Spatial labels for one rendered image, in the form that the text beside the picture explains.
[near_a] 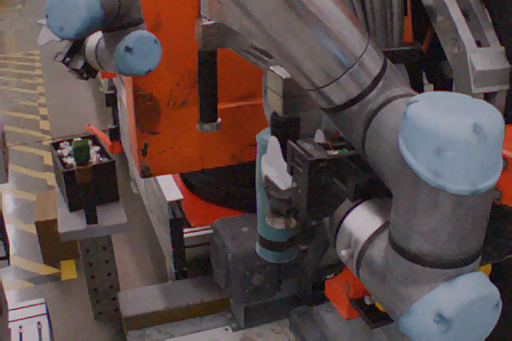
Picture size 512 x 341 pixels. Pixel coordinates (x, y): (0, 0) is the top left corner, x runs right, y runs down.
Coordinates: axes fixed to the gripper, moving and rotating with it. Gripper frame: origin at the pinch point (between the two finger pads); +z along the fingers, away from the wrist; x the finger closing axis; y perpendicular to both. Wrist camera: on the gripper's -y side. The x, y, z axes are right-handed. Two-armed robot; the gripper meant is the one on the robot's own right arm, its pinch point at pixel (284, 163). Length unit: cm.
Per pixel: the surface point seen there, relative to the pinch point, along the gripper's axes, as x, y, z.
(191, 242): -4, -58, 73
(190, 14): -4, 8, 63
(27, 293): 49, -83, 95
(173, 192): -1, -44, 78
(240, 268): -8, -47, 42
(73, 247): 31, -78, 110
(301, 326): -22, -67, 37
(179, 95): -1, -11, 62
